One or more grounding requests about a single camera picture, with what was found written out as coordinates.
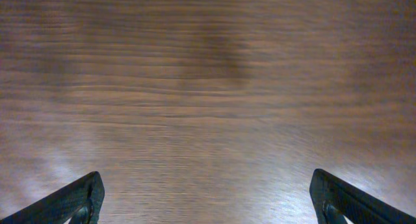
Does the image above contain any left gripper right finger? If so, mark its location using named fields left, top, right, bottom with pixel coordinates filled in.
left=309, top=169, right=415, bottom=224

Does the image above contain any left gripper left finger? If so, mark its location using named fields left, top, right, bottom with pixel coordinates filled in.
left=1, top=171, right=105, bottom=224

